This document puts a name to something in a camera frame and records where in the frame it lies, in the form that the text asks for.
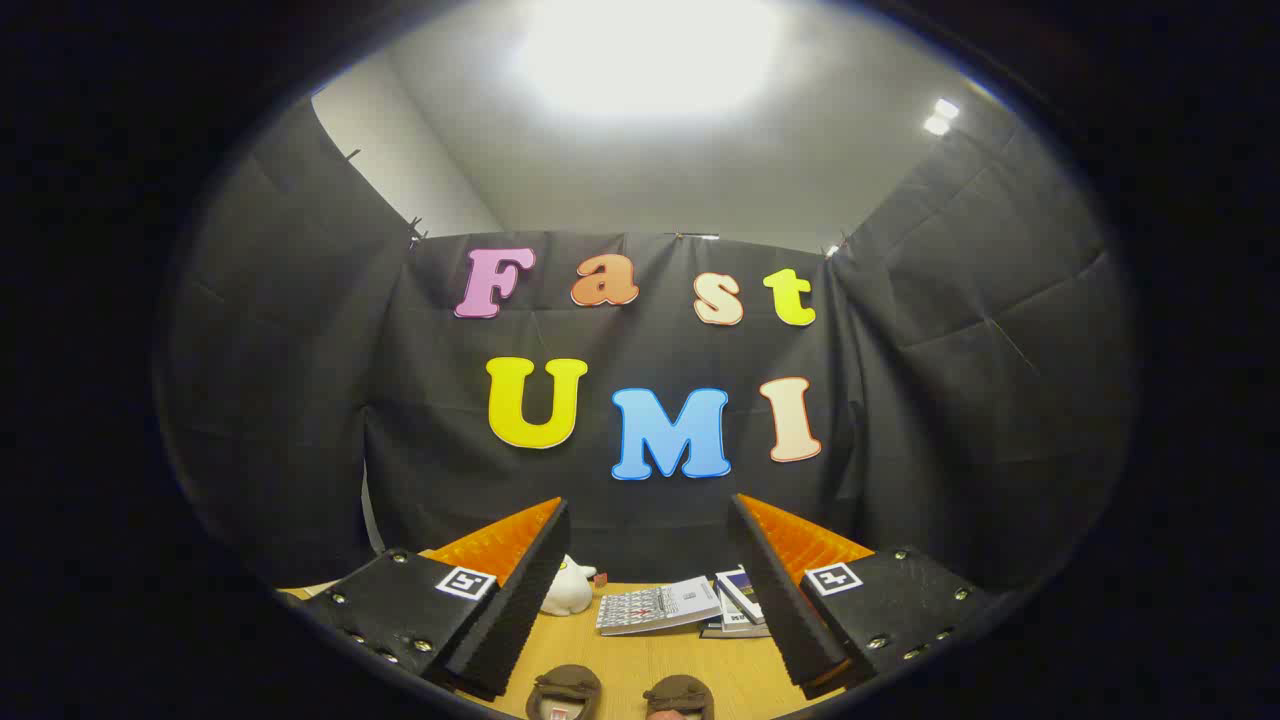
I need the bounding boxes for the grey patterned cover book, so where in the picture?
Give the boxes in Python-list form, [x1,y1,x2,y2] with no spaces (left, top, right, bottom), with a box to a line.
[596,576,723,637]

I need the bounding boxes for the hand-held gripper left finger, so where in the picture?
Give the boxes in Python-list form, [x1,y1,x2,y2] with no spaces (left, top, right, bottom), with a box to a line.
[298,497,573,701]

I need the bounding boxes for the white paperback book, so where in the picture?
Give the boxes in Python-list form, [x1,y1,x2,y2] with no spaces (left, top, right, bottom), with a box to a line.
[716,592,767,633]

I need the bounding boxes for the white duck plush toy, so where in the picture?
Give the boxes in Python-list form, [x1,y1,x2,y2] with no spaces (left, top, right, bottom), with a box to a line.
[540,555,608,617]

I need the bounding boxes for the large ceiling light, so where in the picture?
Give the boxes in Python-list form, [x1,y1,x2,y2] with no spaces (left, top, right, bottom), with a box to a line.
[515,0,786,123]

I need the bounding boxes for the white book with blue picture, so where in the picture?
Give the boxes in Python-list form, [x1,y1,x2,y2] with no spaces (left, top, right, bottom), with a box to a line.
[715,568,767,623]

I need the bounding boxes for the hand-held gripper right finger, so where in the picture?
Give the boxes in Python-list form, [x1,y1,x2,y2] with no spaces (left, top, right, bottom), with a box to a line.
[729,493,1001,701]

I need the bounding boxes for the black backdrop cloth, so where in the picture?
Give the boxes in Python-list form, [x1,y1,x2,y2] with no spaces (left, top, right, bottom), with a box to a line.
[160,95,1136,591]

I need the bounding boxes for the brown fuzzy shoe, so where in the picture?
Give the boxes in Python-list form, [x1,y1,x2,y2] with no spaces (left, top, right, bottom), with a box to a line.
[642,674,716,720]
[525,664,603,720]

